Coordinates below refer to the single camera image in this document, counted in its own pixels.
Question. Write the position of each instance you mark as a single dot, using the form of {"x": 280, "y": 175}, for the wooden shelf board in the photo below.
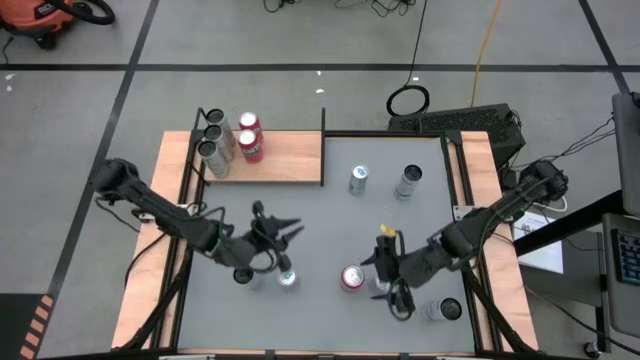
{"x": 290, "y": 160}

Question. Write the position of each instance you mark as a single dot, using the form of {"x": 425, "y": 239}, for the black metal shelf frame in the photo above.
{"x": 323, "y": 150}

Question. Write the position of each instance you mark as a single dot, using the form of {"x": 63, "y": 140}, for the black caster wheel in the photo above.
{"x": 591, "y": 348}

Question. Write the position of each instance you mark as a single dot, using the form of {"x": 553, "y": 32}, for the black metal stand bar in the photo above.
{"x": 595, "y": 210}

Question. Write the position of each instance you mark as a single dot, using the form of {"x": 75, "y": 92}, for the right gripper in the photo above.
{"x": 390, "y": 262}

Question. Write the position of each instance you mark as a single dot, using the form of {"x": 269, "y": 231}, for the grey monitor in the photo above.
{"x": 629, "y": 150}

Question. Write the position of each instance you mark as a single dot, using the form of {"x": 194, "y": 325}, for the grey table mat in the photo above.
{"x": 320, "y": 320}

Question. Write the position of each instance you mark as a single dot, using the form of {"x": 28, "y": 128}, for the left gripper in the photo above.
{"x": 267, "y": 235}

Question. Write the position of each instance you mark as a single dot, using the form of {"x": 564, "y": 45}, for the white paper sheet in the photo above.
{"x": 545, "y": 257}

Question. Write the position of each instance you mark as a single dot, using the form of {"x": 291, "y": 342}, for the black aluminium table frame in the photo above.
{"x": 382, "y": 134}

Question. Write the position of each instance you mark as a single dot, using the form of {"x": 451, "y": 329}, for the orange shop vacuum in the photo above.
{"x": 35, "y": 15}

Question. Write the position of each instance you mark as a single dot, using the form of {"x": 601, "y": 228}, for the slim silver can black lid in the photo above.
{"x": 412, "y": 174}
{"x": 450, "y": 309}
{"x": 216, "y": 116}
{"x": 244, "y": 276}
{"x": 213, "y": 133}
{"x": 207, "y": 149}

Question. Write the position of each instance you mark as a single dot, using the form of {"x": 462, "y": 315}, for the yellow gripper tag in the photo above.
{"x": 388, "y": 230}

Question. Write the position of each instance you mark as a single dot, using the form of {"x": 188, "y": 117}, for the slim silver blue can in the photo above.
{"x": 377, "y": 287}
{"x": 287, "y": 279}
{"x": 359, "y": 173}

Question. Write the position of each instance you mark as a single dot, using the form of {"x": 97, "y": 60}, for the black orange hazard strip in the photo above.
{"x": 37, "y": 325}

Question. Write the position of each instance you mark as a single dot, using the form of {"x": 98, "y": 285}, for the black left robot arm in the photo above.
{"x": 165, "y": 212}

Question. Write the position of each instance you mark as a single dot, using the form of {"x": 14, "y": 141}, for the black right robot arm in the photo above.
{"x": 490, "y": 215}

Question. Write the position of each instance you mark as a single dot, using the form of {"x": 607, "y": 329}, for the grey device with keypad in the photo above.
{"x": 627, "y": 257}

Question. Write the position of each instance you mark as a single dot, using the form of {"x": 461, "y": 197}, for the red Fanta strawberry can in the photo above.
{"x": 248, "y": 139}
{"x": 248, "y": 120}
{"x": 352, "y": 278}

